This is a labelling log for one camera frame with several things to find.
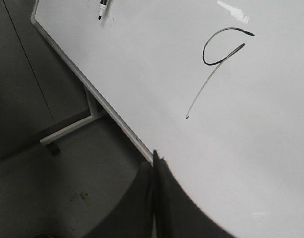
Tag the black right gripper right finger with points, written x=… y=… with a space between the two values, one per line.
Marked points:
x=177 y=216

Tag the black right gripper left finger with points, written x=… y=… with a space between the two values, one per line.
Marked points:
x=132 y=217

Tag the black white whiteboard marker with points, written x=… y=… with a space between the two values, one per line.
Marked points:
x=102 y=8

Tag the white whiteboard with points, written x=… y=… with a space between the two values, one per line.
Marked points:
x=215 y=86

